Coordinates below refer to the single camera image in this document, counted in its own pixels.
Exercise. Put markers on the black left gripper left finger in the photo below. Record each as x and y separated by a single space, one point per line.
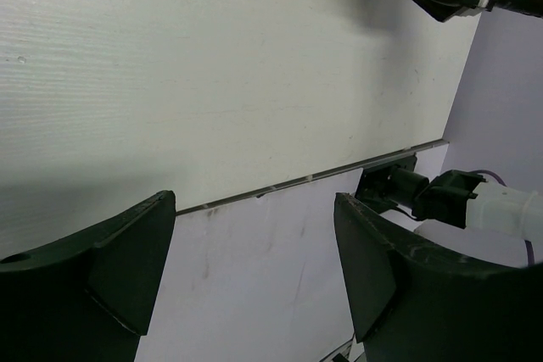
89 296

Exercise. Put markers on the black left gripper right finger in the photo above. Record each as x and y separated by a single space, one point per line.
412 300

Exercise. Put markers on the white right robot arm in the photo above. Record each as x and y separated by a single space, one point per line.
466 200

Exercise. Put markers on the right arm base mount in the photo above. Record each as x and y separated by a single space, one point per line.
391 185

